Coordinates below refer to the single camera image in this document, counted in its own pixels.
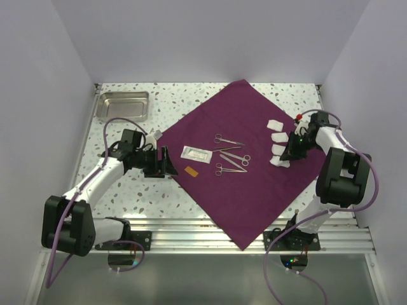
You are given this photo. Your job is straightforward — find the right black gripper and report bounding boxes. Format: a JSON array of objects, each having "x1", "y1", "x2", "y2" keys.
[{"x1": 280, "y1": 131, "x2": 321, "y2": 161}]

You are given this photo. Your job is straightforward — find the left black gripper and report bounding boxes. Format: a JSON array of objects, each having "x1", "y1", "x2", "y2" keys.
[{"x1": 133, "y1": 145, "x2": 177, "y2": 178}]

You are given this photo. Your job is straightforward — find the white gauze pad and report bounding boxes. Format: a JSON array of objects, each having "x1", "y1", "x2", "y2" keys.
[
  {"x1": 266, "y1": 119, "x2": 284, "y2": 132},
  {"x1": 271, "y1": 132, "x2": 289, "y2": 143},
  {"x1": 272, "y1": 144, "x2": 286, "y2": 156},
  {"x1": 270, "y1": 155, "x2": 290, "y2": 168}
]

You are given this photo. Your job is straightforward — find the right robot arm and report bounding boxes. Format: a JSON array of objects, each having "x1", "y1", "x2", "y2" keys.
[{"x1": 277, "y1": 110, "x2": 372, "y2": 250}]

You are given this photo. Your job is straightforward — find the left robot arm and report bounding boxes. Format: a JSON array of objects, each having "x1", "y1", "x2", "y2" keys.
[{"x1": 41, "y1": 129, "x2": 178, "y2": 257}]

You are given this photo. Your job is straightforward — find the orange bandage strip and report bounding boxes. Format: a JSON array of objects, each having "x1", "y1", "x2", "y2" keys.
[{"x1": 184, "y1": 166, "x2": 198, "y2": 178}]

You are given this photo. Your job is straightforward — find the white suture packet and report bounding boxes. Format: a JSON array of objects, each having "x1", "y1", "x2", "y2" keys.
[{"x1": 181, "y1": 146, "x2": 212, "y2": 164}]

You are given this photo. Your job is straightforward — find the middle metal scissors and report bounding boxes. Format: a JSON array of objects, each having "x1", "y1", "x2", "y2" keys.
[{"x1": 221, "y1": 151, "x2": 251, "y2": 166}]

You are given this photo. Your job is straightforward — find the lower hemostat clamp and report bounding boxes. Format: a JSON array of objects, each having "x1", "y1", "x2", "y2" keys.
[{"x1": 215, "y1": 163, "x2": 246, "y2": 177}]

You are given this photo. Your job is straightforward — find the thin metal forceps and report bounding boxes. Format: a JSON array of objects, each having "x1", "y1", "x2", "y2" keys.
[{"x1": 212, "y1": 146, "x2": 241, "y2": 152}]

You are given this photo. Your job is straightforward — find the purple cloth drape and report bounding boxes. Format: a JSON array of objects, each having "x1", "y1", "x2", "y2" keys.
[{"x1": 158, "y1": 80, "x2": 325, "y2": 250}]

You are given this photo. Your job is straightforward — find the upper small scissors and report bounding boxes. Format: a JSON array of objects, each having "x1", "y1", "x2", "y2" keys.
[{"x1": 214, "y1": 133, "x2": 244, "y2": 146}]

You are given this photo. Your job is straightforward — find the metal tweezers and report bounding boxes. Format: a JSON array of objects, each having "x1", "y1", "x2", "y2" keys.
[{"x1": 220, "y1": 154, "x2": 247, "y2": 172}]

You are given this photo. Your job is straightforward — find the stainless steel tray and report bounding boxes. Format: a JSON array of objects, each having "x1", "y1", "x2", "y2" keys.
[{"x1": 96, "y1": 91, "x2": 149, "y2": 122}]

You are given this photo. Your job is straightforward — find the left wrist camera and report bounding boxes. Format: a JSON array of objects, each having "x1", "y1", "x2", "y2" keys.
[{"x1": 146, "y1": 130, "x2": 162, "y2": 149}]

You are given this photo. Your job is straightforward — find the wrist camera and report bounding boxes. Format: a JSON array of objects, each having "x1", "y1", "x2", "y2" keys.
[
  {"x1": 146, "y1": 130, "x2": 162, "y2": 149},
  {"x1": 294, "y1": 114, "x2": 308, "y2": 136}
]

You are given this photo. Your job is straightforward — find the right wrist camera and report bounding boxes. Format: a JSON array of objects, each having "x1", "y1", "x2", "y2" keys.
[{"x1": 294, "y1": 114, "x2": 308, "y2": 136}]

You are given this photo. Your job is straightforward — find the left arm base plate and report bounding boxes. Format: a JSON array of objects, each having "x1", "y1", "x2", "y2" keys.
[{"x1": 95, "y1": 231, "x2": 153, "y2": 251}]

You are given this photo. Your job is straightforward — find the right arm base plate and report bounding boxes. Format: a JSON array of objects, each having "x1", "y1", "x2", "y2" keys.
[{"x1": 262, "y1": 228, "x2": 321, "y2": 252}]

